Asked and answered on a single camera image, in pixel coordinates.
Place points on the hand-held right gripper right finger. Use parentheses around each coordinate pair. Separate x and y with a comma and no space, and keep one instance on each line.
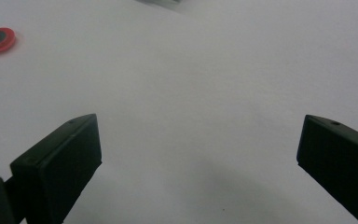
(338,158)

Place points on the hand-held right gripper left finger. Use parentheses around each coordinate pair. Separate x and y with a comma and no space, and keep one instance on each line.
(59,161)

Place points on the grey blurred object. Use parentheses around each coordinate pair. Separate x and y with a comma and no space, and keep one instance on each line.
(160,2)

